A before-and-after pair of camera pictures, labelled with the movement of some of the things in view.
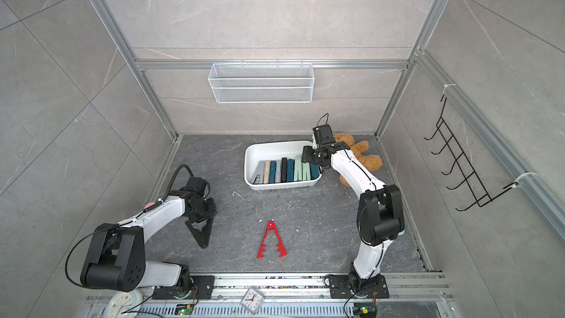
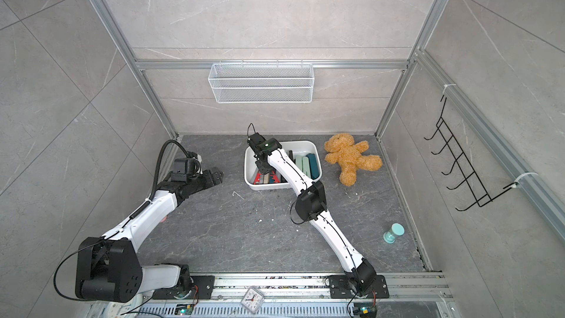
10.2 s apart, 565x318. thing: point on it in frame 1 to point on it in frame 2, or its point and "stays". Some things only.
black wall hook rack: x=470 y=177 stays
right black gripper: x=307 y=156 to x=263 y=167
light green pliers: x=298 y=168 stays
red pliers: x=282 y=249 to x=273 y=179
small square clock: x=252 y=300 stays
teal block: x=315 y=171 stays
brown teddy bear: x=371 y=162 stays
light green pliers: x=305 y=168 stays
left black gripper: x=213 y=211 to x=218 y=177
